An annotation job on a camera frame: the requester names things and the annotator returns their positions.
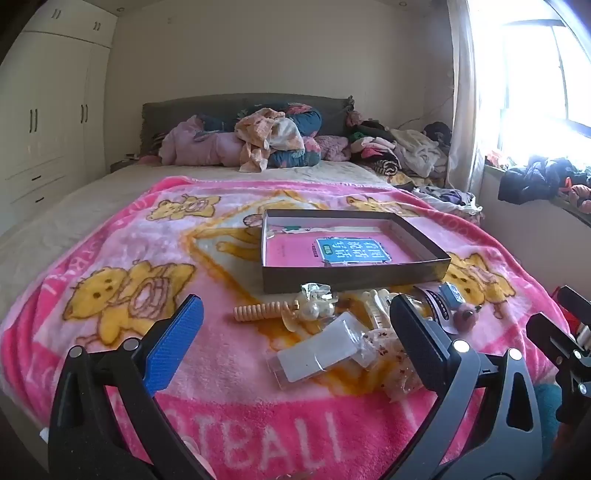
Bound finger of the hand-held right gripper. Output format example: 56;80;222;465
560;285;591;319
526;314;583;366

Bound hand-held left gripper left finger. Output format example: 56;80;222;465
47;294;213;480

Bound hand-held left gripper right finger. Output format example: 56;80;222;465
389;294;543;480

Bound dark headband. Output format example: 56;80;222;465
413;284;458;334

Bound pink fuzzy hair clip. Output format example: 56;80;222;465
455;305;484;334

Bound peach spiral hair tie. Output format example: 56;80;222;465
233;300;302;330

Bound shallow brown cardboard box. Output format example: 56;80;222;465
261;209;452;295

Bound white box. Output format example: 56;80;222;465
267;311;370;383

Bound teal cloth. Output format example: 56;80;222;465
534;383;563;462

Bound small blue box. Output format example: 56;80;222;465
438;282;465;308

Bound cream hair claw clip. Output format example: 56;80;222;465
360;288;394;331

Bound pink bear print blanket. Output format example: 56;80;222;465
0;178;573;480

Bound dark clothes on windowsill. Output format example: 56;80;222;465
498;154;591;207

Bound pink book with blue label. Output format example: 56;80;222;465
264;220;419;268

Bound beige bed sheet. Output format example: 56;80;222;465
0;159;407;305

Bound pile of mixed clothes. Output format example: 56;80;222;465
346;111;454;188

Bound pink quilted garment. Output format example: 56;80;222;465
159;115;250;168

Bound window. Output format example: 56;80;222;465
475;0;591;162

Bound purple pink garment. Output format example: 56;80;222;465
313;135;352;162

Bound orange floral cloth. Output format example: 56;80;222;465
235;108;305;174

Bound grey headboard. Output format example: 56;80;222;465
140;93;355;158

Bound beige curtain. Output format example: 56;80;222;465
445;0;485;195

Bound pile of clothes on bed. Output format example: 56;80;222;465
198;104;324;169

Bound cream wardrobe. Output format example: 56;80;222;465
0;0;118;232

